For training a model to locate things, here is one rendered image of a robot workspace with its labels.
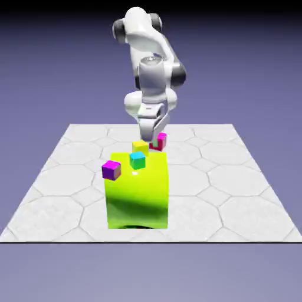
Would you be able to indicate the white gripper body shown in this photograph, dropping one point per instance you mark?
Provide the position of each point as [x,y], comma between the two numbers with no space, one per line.
[147,126]

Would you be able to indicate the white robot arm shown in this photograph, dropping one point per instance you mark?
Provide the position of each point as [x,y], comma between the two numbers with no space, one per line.
[146,47]

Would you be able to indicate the small pink cube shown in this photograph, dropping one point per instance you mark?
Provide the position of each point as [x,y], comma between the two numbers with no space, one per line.
[161,141]

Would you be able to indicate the small yellow cube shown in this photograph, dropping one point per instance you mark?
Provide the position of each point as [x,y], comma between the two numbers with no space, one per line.
[139,147]

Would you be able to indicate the small cyan cube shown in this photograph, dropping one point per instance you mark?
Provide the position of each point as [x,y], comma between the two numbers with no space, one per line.
[137,160]

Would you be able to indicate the small purple cube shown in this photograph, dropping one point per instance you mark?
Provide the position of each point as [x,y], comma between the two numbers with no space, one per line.
[111,170]

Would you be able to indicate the large lime green box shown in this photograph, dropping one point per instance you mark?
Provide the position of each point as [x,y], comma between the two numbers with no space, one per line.
[139,193]

